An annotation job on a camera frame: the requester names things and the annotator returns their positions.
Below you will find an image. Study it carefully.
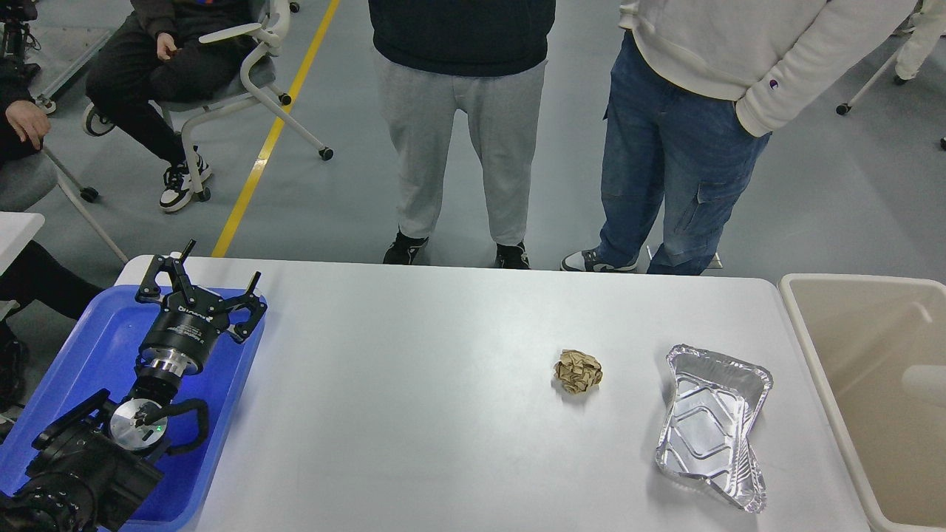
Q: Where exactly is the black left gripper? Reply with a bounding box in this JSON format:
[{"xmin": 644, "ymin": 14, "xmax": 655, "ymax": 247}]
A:
[{"xmin": 135, "ymin": 240, "xmax": 268, "ymax": 375}]

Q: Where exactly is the white paper cup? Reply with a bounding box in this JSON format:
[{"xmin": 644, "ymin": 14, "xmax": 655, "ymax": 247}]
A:
[{"xmin": 901, "ymin": 364, "xmax": 946, "ymax": 408}]

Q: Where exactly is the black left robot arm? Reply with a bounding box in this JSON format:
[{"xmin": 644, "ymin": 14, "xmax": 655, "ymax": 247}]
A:
[{"xmin": 2, "ymin": 252, "xmax": 269, "ymax": 531}]

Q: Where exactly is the blue plastic tray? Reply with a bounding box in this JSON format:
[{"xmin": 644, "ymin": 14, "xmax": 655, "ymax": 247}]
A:
[{"xmin": 1, "ymin": 285, "xmax": 265, "ymax": 531}]

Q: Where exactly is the person in black at left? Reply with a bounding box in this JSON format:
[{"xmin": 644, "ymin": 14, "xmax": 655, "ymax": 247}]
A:
[{"xmin": 1, "ymin": 58, "xmax": 102, "ymax": 412}]

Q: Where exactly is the white side table corner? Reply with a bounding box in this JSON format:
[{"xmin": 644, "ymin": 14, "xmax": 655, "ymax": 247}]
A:
[{"xmin": 0, "ymin": 211, "xmax": 45, "ymax": 275}]

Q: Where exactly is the grey chair at left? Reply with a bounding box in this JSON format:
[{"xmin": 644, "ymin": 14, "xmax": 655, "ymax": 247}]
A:
[{"xmin": 0, "ymin": 144, "xmax": 130, "ymax": 265}]

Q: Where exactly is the white grey office chair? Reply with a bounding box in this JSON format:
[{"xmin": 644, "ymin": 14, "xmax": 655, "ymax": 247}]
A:
[{"xmin": 158, "ymin": 1, "xmax": 333, "ymax": 212}]

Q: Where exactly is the seated person in black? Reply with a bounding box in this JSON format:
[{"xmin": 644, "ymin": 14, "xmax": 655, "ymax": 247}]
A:
[{"xmin": 86, "ymin": 1, "xmax": 253, "ymax": 213}]

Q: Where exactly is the person in grey sweatpants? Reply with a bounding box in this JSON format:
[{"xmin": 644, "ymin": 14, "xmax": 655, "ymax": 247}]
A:
[{"xmin": 367, "ymin": 0, "xmax": 557, "ymax": 270}]

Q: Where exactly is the crumpled brown paper ball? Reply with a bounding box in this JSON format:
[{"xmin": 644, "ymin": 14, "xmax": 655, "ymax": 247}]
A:
[{"xmin": 554, "ymin": 349, "xmax": 604, "ymax": 396}]

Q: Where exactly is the crushed aluminium foil tray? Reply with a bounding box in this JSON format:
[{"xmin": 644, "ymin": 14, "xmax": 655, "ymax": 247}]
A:
[{"xmin": 655, "ymin": 344, "xmax": 773, "ymax": 513}]

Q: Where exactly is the person in blue jeans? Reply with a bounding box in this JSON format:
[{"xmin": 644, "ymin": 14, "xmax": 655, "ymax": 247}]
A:
[{"xmin": 560, "ymin": 1, "xmax": 913, "ymax": 276}]

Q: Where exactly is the white chair leg with caster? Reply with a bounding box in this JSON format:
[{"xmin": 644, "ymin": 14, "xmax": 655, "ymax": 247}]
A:
[{"xmin": 835, "ymin": 52, "xmax": 899, "ymax": 117}]

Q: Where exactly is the beige plastic bin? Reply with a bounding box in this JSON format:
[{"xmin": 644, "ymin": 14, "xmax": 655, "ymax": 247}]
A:
[{"xmin": 778, "ymin": 275, "xmax": 945, "ymax": 531}]

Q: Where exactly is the person in white at corner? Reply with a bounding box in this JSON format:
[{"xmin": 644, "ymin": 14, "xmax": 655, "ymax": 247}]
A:
[{"xmin": 893, "ymin": 1, "xmax": 945, "ymax": 86}]

